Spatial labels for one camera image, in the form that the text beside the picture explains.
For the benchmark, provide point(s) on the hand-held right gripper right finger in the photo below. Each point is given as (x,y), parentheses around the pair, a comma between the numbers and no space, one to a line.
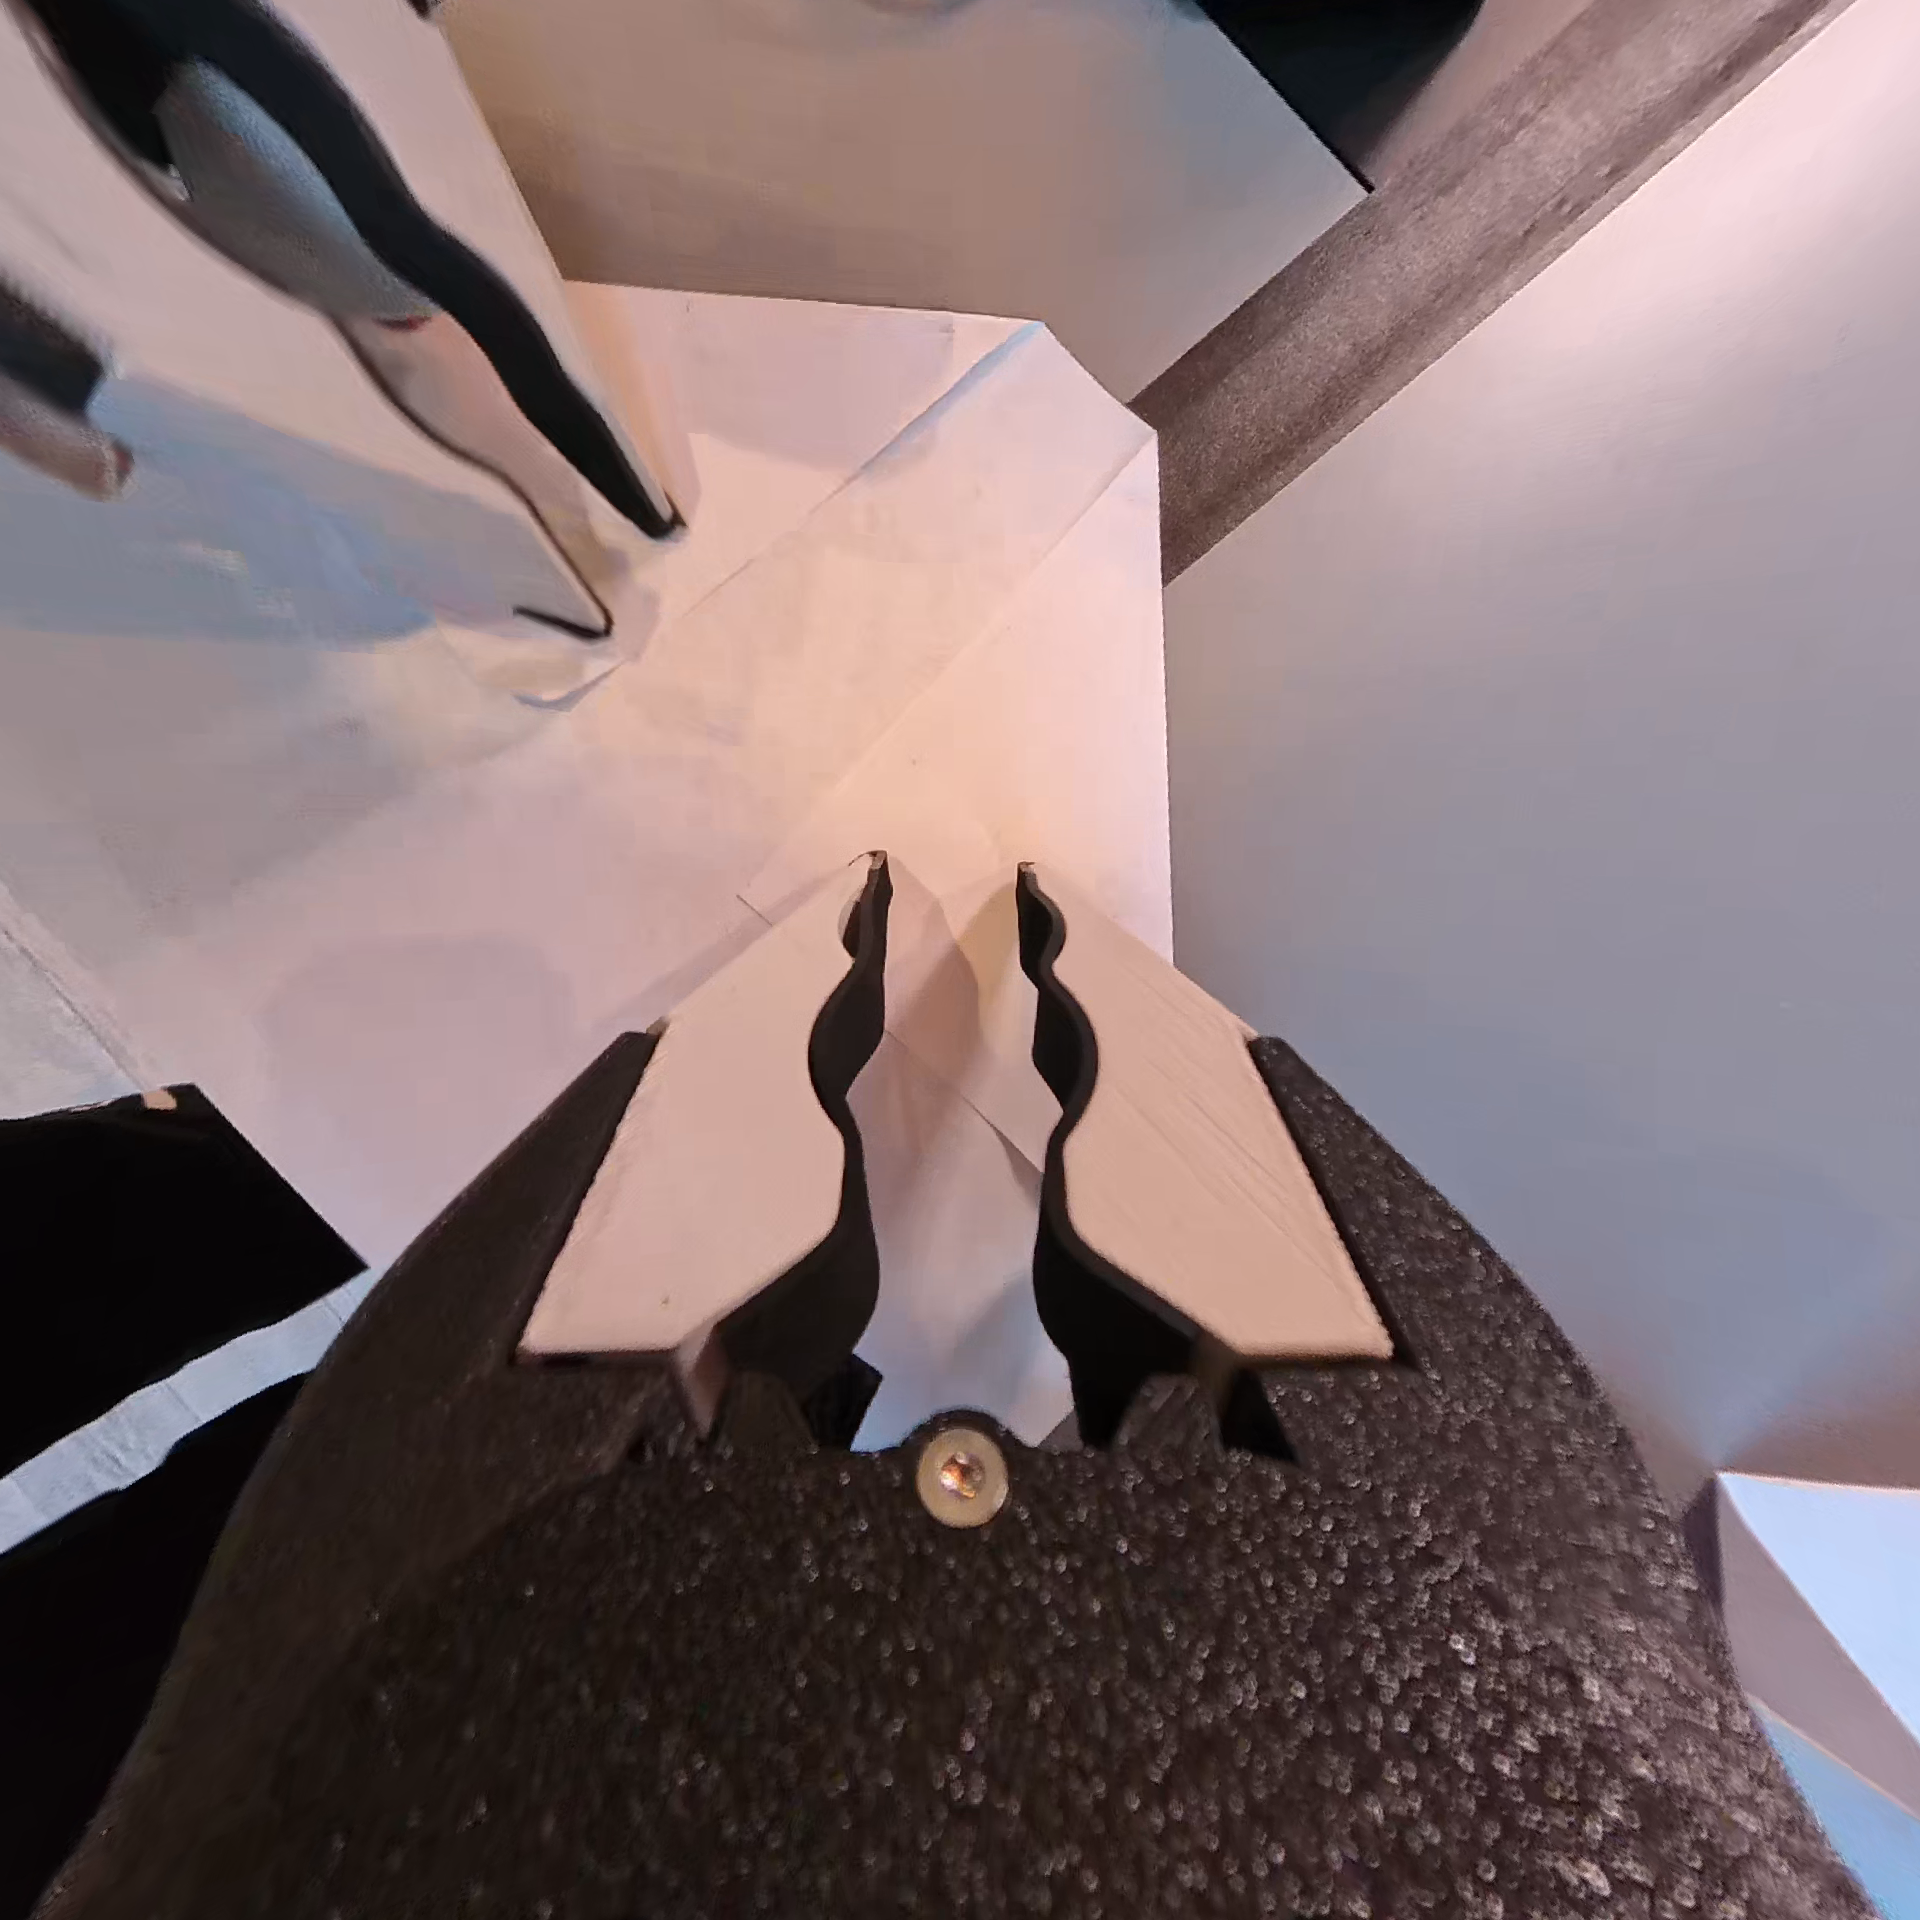
(1217,1201)

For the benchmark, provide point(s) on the white paper sheet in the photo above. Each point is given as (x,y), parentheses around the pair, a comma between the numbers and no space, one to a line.
(676,779)

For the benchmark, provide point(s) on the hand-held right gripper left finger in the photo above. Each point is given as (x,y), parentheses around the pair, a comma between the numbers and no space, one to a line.
(705,1201)

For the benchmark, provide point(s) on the white desk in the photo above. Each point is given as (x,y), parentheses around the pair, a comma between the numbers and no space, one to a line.
(1498,748)

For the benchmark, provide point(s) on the person's black clothing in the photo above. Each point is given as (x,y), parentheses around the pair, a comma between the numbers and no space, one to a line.
(121,1230)

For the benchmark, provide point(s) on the white paper airplane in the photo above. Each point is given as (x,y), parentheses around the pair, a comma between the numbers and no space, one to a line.
(1828,1590)

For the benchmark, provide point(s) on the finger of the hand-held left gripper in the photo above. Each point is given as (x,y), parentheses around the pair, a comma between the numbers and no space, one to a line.
(226,390)
(482,196)

